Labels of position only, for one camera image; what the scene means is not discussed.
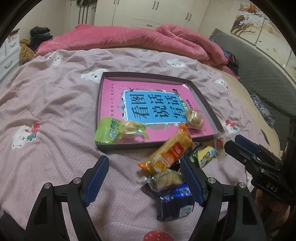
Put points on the dark green seaweed packet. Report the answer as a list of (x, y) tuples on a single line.
[(192, 153)]

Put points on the pink plush blanket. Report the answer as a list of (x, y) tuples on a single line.
[(166, 38)]

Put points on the black clothes pile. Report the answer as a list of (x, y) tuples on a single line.
[(38, 35)]

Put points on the flower wall painting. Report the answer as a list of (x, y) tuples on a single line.
[(252, 25)]

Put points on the blue cookie packet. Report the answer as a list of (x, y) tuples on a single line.
[(175, 203)]

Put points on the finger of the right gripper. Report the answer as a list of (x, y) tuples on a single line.
[(248, 159), (246, 143)]

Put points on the clear brown pastry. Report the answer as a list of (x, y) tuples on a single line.
[(194, 119)]

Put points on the pink patterned bed sheet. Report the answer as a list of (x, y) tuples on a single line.
[(47, 135)]

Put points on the white wardrobe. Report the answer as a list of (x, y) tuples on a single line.
[(150, 14)]

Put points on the green pastry snack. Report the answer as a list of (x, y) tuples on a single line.
[(110, 130)]

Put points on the brown knitted throw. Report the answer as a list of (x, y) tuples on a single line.
[(26, 53)]

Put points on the pink blue picture book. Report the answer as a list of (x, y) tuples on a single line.
[(159, 105)]

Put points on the dark patterned clothes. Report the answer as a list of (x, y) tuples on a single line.
[(232, 67)]

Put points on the white drawer cabinet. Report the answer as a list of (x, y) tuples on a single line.
[(10, 51)]

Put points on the orange cracker packet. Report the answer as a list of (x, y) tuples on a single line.
[(164, 157)]

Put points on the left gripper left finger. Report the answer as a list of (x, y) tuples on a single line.
[(46, 221)]

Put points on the yellow snack bag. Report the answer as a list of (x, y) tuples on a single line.
[(206, 155)]

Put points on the grey padded headboard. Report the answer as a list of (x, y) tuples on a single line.
[(260, 76)]

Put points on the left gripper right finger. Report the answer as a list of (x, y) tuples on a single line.
[(229, 212)]

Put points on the person's right hand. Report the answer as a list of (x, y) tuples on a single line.
[(274, 214)]

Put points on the clear bag red snack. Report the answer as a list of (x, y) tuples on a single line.
[(219, 143)]

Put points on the clear round cake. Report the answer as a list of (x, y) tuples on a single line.
[(163, 181)]

